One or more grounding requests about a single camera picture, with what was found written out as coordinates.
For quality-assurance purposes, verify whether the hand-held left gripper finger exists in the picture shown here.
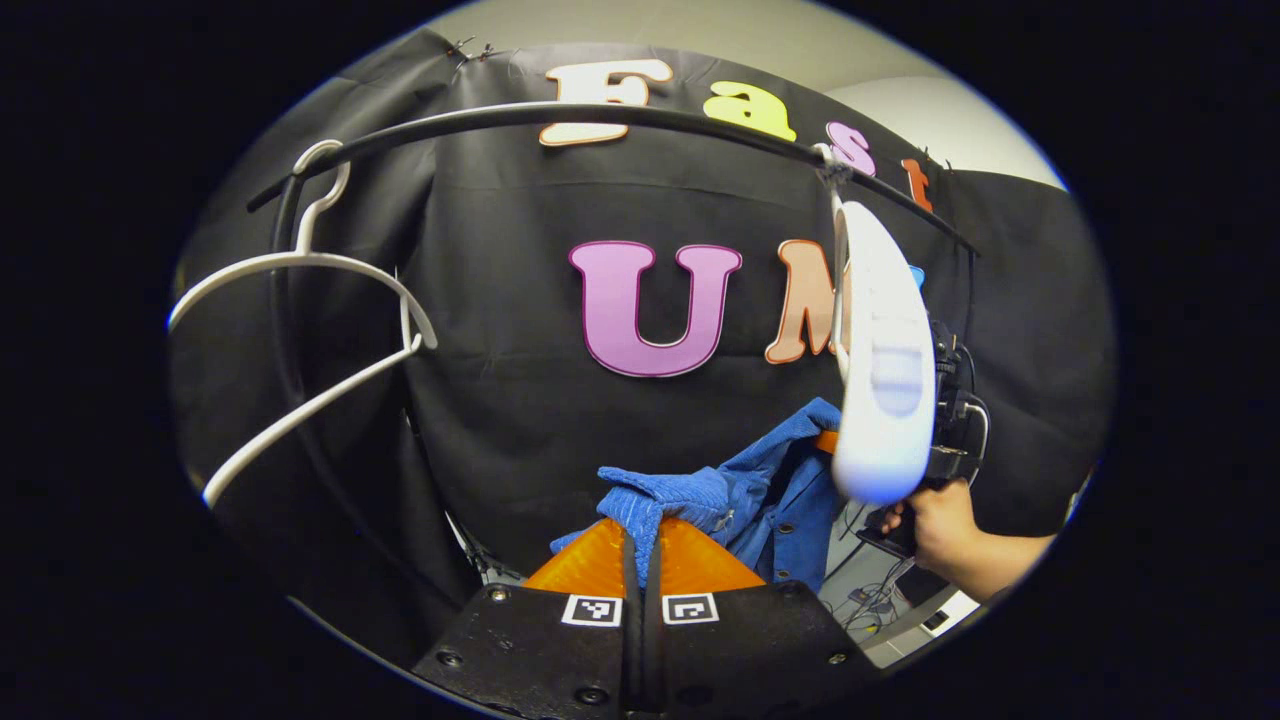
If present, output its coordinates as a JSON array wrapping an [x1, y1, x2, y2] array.
[[641, 516, 883, 720], [410, 517, 642, 720]]

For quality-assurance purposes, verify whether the blue corduroy jacket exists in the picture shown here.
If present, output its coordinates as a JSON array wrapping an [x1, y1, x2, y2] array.
[[550, 397, 847, 591]]

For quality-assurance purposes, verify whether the white plastic clothes hanger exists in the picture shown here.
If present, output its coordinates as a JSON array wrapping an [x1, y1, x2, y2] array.
[[812, 143, 939, 507], [167, 139, 440, 510]]

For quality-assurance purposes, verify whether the black clothes rack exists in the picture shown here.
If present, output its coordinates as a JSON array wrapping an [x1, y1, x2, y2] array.
[[246, 100, 983, 601]]

